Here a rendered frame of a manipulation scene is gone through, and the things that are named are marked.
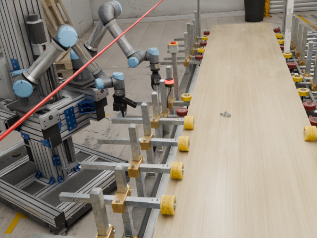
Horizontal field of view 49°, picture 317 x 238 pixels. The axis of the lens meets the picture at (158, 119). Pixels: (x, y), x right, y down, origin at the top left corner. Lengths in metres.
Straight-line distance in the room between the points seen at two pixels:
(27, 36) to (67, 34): 0.50
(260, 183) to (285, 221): 0.25
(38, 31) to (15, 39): 0.17
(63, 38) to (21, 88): 0.40
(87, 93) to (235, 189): 1.48
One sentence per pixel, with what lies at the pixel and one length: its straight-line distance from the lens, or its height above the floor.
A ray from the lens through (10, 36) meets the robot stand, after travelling 2.66.
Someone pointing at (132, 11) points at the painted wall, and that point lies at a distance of 10.23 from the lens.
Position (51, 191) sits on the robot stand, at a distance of 2.99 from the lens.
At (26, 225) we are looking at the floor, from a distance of 3.10.
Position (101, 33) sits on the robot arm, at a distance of 2.72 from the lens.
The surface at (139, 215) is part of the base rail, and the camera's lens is 1.84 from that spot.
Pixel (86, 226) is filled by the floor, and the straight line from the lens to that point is 2.90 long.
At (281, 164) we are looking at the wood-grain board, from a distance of 1.84.
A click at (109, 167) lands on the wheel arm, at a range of 1.77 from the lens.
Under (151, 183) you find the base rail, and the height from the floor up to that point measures 0.70.
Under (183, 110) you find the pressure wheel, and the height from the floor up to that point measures 0.90.
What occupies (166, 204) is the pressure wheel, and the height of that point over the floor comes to 0.97.
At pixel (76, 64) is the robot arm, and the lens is 2.71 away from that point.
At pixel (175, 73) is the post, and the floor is 0.98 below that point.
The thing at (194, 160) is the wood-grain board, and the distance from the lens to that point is 1.84.
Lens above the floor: 1.92
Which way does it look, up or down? 27 degrees down
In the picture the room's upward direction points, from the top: 5 degrees counter-clockwise
